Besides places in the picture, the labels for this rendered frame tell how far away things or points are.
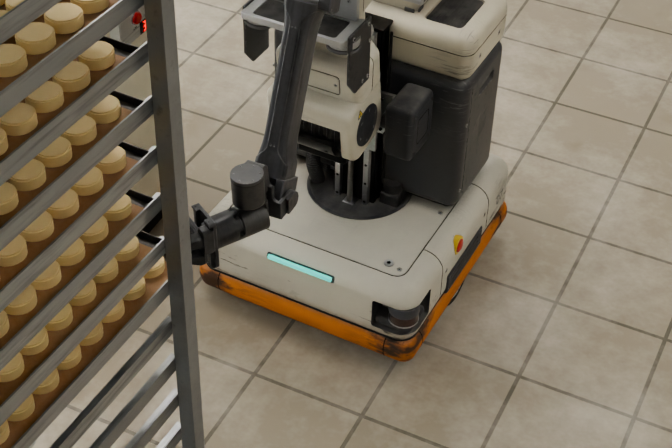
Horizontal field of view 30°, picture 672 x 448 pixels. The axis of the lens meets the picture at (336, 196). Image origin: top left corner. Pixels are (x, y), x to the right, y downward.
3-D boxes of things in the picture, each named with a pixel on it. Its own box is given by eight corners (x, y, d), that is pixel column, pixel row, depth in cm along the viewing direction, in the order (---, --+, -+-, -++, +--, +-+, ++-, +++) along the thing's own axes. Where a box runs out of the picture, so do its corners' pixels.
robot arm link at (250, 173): (299, 202, 222) (256, 189, 225) (297, 150, 214) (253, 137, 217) (266, 243, 213) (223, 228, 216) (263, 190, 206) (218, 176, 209)
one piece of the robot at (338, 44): (272, 37, 288) (271, -47, 274) (380, 70, 279) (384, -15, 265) (236, 71, 277) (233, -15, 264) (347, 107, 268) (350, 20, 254)
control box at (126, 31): (110, 49, 303) (104, -1, 295) (160, 3, 320) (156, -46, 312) (122, 53, 302) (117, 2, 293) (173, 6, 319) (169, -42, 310)
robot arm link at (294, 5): (348, -28, 212) (291, -41, 215) (334, -28, 207) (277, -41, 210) (301, 214, 222) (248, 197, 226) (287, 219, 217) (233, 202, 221)
